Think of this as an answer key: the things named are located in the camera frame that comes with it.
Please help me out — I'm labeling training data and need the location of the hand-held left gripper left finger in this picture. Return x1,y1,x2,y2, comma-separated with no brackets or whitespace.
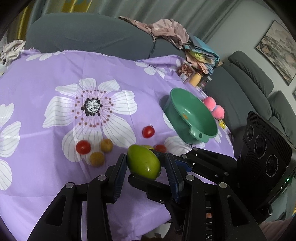
28,153,127,241

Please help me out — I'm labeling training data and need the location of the framed landscape painting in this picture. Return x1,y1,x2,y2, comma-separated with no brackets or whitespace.
255,20,296,86

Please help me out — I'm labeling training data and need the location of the beige crumpled garment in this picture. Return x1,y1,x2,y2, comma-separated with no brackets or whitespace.
118,16,190,49

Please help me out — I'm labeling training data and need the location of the yellow plastic bottle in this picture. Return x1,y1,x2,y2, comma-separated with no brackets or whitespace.
189,72,203,86

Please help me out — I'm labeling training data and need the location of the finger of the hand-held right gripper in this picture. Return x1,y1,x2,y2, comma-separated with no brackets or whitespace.
128,174,185,232
149,147,241,186

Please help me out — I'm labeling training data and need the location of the green mango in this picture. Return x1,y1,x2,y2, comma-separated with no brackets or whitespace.
127,144,162,180

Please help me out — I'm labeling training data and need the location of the clear water bottle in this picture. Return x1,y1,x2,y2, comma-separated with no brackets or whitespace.
196,75,212,90

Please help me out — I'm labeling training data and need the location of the purple floral cloth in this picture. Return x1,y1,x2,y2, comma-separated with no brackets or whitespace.
0,47,238,241

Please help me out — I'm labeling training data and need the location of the clear box of dried fruit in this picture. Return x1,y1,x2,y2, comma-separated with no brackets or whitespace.
177,62,196,82

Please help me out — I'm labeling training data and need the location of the white striped cloth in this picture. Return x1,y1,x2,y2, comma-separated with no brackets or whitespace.
0,39,26,67

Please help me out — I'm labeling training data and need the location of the grey sofa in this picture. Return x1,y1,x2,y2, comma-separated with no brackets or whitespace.
24,13,296,149

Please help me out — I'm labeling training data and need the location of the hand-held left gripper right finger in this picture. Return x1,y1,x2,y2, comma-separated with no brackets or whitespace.
164,153,266,241

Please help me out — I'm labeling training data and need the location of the green plastic bowl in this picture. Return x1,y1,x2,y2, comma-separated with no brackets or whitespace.
163,88,218,144

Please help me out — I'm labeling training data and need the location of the pile of colourful folded cloths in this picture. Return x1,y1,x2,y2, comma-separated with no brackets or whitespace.
184,35,220,75

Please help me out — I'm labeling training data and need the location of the pink plush toy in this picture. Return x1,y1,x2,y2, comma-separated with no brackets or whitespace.
203,96,226,120

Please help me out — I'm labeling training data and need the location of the person's right forearm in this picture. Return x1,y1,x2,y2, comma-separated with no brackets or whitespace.
259,220,295,241

